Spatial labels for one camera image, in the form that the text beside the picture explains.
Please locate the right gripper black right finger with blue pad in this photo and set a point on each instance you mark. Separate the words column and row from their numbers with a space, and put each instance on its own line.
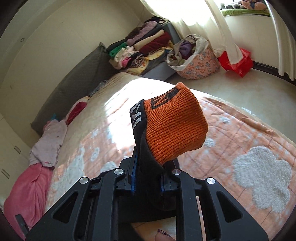
column 170, row 180

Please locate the white wardrobe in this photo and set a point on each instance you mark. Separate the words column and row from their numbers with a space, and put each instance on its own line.
column 14, row 158

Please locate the floral laundry basket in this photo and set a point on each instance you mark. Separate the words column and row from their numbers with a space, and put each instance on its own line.
column 193, row 58

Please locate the cream curtain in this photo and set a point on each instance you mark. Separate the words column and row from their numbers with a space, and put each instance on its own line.
column 204, row 18

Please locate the lilac pyjama garment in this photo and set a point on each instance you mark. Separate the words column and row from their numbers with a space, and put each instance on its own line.
column 47, row 148

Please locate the green cloth on sill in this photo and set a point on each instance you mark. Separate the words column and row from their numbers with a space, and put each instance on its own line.
column 237, row 12

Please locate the peach patterned bed quilt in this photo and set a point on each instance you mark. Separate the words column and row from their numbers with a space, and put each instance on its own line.
column 254, row 162

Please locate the pile of folded clothes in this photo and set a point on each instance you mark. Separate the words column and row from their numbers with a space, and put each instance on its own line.
column 144, row 48

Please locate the grey bedside cabinet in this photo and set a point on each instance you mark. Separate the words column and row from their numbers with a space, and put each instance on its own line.
column 158, row 69

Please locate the grey padded headboard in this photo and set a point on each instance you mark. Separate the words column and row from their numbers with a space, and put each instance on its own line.
column 78, row 83

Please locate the red bag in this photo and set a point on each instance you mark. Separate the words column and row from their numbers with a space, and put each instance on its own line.
column 242, row 67

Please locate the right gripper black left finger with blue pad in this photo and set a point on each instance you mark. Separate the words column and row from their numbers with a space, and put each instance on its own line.
column 126, row 183

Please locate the black orange knit sweater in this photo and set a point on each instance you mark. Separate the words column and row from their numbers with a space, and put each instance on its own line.
column 168, row 125

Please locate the pink blanket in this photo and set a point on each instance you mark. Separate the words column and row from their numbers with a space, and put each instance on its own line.
column 28, row 197

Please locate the red pillow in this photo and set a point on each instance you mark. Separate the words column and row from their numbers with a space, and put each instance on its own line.
column 77, row 107

